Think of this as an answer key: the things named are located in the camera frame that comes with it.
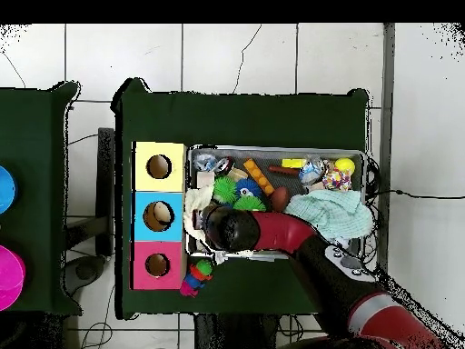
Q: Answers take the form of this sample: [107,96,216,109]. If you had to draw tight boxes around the blue bowl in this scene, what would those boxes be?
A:
[0,165,18,215]

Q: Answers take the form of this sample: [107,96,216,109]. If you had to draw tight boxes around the blue spiky ball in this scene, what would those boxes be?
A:
[235,177,262,199]

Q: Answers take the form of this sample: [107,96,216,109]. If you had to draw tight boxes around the crushed clear plastic bottle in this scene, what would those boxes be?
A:
[193,152,219,173]

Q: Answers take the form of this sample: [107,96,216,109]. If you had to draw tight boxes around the multicolour fuzzy caterpillar toy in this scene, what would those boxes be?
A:
[179,258,214,298]

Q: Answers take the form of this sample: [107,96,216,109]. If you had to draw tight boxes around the black cable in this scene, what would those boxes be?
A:
[366,188,465,200]

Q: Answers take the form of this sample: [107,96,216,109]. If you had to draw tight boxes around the shallow clear mesh bin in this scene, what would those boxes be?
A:
[185,144,367,262]

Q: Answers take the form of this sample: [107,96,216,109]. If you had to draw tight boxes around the pink bowl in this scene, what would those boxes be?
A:
[0,244,26,312]

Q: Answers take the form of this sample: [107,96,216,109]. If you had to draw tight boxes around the cream waffle cloth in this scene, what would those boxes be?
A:
[183,184,219,243]

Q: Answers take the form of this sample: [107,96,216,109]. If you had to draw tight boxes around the dark green side table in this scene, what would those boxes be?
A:
[0,81,83,315]

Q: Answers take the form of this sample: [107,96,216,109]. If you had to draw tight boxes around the plain yellow ball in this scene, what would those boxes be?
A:
[333,156,356,175]

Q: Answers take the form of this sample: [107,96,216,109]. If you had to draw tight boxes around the green spiky ball with eyes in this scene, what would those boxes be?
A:
[232,194,267,213]

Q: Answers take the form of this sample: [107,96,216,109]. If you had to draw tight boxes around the crushed soda can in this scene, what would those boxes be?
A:
[213,156,235,176]

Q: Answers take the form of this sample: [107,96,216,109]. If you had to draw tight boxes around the brown toy football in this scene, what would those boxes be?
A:
[270,185,292,213]

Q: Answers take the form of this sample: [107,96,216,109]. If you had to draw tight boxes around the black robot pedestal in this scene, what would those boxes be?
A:
[193,313,279,349]

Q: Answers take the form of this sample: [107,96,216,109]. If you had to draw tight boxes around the colourful knotted cloth ball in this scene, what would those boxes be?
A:
[322,159,353,192]

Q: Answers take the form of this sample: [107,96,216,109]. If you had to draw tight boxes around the orange plastic grid bar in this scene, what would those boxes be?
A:
[242,158,276,196]

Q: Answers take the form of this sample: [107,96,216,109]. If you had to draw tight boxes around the black chair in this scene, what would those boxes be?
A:
[94,126,116,257]

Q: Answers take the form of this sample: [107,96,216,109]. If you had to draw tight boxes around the dark green table cloth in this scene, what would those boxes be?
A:
[110,77,371,321]

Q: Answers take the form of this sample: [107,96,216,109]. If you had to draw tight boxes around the light blue waffle cloth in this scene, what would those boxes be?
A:
[284,189,374,243]

